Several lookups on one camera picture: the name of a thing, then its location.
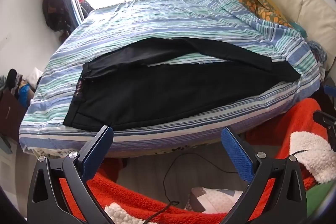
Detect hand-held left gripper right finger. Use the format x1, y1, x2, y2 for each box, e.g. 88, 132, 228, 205
221, 126, 307, 224

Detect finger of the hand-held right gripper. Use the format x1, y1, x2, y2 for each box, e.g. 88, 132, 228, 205
313, 110, 336, 151

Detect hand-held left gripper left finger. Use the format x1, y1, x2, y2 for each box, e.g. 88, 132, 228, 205
27, 125, 114, 224

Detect black pants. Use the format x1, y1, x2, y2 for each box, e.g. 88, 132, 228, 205
63, 37, 300, 132

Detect red fleece blanket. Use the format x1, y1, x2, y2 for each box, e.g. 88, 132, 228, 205
59, 98, 334, 224

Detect white patterned box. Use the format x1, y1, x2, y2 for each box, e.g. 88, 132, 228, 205
185, 187, 246, 214

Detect multicoloured cloth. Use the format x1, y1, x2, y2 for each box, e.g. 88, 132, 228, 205
308, 40, 327, 77

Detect green cloth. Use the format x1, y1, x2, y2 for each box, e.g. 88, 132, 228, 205
306, 182, 334, 216

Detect blue bag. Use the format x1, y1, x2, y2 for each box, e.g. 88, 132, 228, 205
18, 84, 36, 109

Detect cream padded headboard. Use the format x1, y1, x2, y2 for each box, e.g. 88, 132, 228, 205
226, 0, 336, 69

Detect striped bed blanket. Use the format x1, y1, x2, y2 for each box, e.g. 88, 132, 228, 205
18, 0, 321, 159

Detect red clothes by window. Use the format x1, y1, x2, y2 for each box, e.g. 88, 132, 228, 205
77, 0, 94, 20

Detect dark hanging clothes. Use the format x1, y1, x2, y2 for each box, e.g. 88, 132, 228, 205
42, 0, 72, 42

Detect black cable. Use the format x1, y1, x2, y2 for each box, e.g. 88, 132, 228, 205
143, 152, 238, 223

